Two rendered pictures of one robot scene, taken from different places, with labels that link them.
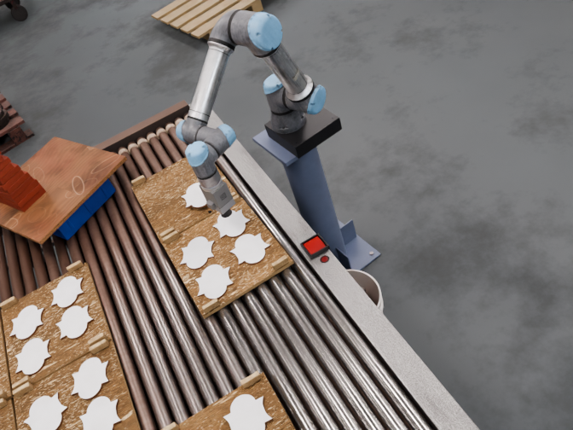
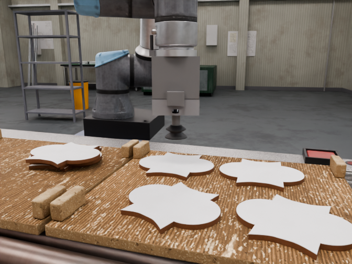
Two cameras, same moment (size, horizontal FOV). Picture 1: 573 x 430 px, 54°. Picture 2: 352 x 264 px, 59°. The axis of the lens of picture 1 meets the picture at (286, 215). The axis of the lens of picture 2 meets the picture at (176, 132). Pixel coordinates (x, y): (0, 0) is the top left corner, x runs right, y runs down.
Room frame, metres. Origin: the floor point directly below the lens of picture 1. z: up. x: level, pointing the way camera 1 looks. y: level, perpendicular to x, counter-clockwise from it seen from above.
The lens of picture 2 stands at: (1.24, 0.70, 1.15)
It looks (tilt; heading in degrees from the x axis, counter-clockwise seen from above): 14 degrees down; 301
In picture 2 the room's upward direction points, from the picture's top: straight up
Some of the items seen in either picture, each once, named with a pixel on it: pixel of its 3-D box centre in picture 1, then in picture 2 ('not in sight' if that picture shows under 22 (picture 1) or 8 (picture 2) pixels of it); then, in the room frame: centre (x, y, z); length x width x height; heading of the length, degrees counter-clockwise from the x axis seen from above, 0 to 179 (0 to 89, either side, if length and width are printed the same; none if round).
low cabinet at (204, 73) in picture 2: not in sight; (181, 79); (6.21, -8.06, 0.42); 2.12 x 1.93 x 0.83; 20
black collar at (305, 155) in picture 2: (315, 246); (321, 156); (1.30, -0.05, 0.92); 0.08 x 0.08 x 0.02; 13
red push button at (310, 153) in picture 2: (315, 246); (321, 157); (1.30, -0.05, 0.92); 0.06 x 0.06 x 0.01; 13
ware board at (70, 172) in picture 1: (49, 185); not in sight; (2.07, 0.90, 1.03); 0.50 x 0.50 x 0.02; 43
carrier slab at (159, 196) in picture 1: (183, 193); (12, 169); (1.82, 0.36, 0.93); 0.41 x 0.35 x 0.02; 14
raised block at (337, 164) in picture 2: (280, 263); (337, 165); (1.26, 0.08, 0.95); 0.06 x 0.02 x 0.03; 105
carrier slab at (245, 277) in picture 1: (224, 252); (221, 194); (1.42, 0.25, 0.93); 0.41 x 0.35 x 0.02; 15
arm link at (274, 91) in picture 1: (280, 91); (114, 68); (2.00, -0.16, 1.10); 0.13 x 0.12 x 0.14; 40
